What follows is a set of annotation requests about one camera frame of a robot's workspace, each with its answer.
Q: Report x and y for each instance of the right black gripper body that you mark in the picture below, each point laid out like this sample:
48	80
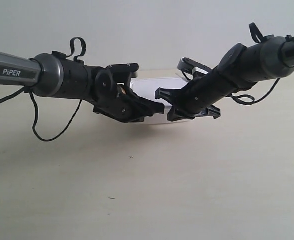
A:
189	105

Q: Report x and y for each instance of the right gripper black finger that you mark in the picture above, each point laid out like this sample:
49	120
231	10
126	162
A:
213	111
166	94

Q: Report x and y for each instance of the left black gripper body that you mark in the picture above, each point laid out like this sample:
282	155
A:
114	101

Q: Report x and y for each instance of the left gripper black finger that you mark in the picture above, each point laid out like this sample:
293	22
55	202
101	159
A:
138	117
148	107

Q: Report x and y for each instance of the white lidded plastic container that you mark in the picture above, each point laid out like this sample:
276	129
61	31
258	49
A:
146	89

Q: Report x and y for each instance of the left grey black robot arm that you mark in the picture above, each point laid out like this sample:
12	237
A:
54	76

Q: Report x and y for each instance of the right grey black robot arm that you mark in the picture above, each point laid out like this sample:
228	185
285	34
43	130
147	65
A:
239	70

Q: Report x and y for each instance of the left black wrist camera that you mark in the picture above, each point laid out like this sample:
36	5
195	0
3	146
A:
123	73

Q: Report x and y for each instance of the right white black wrist camera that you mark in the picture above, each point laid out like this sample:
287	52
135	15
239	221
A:
191	69

